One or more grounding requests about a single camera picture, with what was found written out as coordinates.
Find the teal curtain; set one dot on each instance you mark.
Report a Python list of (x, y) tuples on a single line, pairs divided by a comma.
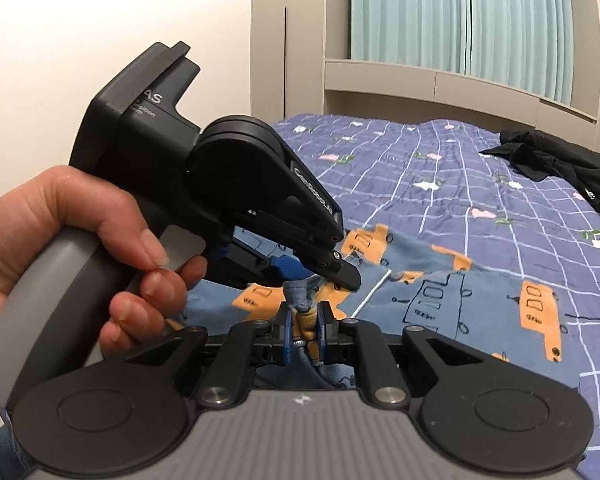
[(455, 25)]

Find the blue checked floral blanket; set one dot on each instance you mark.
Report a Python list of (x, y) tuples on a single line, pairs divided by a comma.
[(430, 170)]

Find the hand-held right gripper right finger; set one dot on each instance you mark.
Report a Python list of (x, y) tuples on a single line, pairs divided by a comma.
[(324, 334)]

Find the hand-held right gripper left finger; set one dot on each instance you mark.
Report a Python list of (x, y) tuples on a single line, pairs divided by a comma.
[(283, 334)]

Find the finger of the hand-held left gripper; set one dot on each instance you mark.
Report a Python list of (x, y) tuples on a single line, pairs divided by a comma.
[(315, 195), (287, 267)]

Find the person's left hand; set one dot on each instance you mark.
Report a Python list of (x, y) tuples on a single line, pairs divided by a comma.
[(30, 220)]

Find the black jacket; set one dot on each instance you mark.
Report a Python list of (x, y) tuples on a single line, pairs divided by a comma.
[(555, 160)]

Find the blue pants with orange cars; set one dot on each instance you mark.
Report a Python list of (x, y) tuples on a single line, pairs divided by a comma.
[(430, 300)]

